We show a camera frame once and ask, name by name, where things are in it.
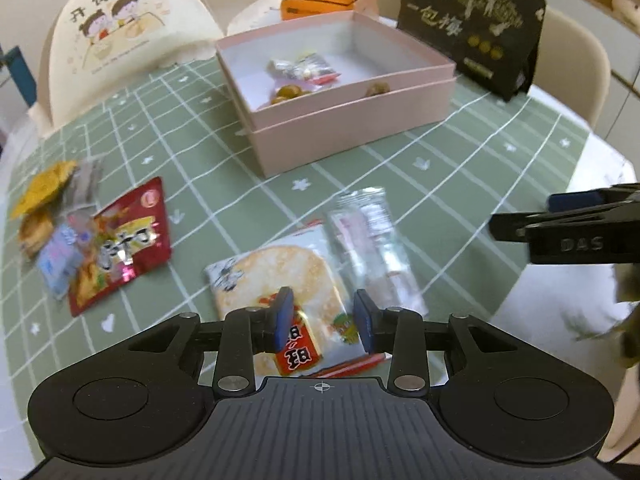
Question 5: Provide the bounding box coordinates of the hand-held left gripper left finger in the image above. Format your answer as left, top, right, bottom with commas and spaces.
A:
127, 287, 294, 398

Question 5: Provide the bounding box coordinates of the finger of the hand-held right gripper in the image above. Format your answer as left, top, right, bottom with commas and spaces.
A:
490, 200, 640, 243
548, 183, 640, 213

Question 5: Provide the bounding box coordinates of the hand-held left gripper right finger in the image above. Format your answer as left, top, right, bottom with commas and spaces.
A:
354, 290, 521, 398

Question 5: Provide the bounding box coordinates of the rice cracker packet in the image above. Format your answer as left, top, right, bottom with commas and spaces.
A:
204, 225, 388, 378

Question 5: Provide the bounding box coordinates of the long clear snack packet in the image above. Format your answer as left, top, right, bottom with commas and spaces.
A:
327, 187, 429, 318

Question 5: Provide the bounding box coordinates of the red snack packet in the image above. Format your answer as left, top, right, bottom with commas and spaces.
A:
67, 177, 173, 318

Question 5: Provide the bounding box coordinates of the pink cardboard gift box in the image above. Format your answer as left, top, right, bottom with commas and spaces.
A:
215, 10, 458, 179

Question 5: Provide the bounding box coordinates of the blue white snack packet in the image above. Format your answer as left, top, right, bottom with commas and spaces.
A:
37, 220, 87, 301

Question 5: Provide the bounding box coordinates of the yellow snack packet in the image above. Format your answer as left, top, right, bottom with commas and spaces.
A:
10, 160, 79, 221

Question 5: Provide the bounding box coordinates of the green checked tablecloth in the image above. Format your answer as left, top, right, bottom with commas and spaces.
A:
0, 17, 638, 436

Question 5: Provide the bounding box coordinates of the large black snack bag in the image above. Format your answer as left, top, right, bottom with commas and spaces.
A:
397, 0, 548, 104

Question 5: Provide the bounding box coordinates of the grey clear snack packet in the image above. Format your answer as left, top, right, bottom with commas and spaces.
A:
64, 160, 104, 211

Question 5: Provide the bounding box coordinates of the clear wrapped candy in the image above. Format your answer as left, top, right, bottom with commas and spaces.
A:
295, 52, 342, 87

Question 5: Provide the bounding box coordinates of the silver wrapped candy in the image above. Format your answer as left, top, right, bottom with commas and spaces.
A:
269, 57, 301, 79

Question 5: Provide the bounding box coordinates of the brown snack packet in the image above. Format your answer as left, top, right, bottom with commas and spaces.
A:
17, 207, 56, 261

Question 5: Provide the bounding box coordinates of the chair with cartoon cover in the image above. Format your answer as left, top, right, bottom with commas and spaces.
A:
37, 0, 227, 132

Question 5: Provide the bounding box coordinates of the blue board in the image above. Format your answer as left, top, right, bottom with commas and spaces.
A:
0, 45, 39, 107

